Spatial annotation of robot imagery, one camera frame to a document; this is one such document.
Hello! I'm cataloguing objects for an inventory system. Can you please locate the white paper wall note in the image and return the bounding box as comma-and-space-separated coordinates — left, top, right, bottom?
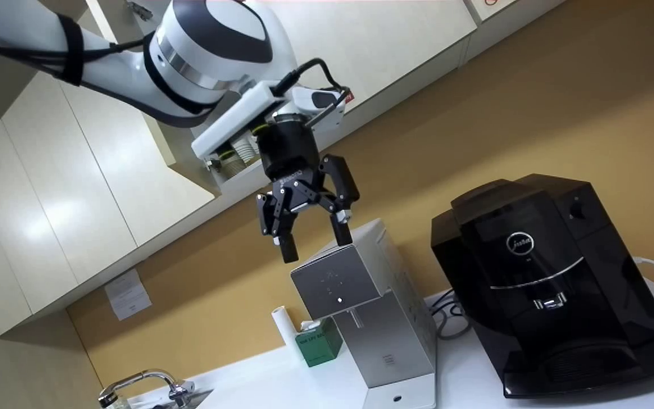
102, 266, 154, 323

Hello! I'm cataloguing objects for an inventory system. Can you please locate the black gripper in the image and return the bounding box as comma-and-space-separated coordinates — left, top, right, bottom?
254, 120, 360, 266

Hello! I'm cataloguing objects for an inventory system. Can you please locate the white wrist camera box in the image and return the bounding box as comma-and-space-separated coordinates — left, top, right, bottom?
187, 80, 355, 167

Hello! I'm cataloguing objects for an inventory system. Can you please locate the white paper roll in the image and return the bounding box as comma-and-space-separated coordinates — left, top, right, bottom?
270, 303, 307, 369

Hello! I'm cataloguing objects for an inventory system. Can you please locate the grey coiled cable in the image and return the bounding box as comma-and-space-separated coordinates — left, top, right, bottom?
424, 286, 475, 343

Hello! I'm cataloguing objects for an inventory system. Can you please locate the chrome sink faucet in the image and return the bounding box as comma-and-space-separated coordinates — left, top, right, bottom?
94, 367, 216, 409

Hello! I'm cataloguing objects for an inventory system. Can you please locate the black coffee machine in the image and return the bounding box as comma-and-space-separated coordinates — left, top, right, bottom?
428, 174, 654, 403

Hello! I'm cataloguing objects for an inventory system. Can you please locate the white silver water dispenser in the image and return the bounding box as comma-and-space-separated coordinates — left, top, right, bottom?
287, 218, 443, 409

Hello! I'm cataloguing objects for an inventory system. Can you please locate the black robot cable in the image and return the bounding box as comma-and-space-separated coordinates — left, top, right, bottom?
0, 11, 355, 127

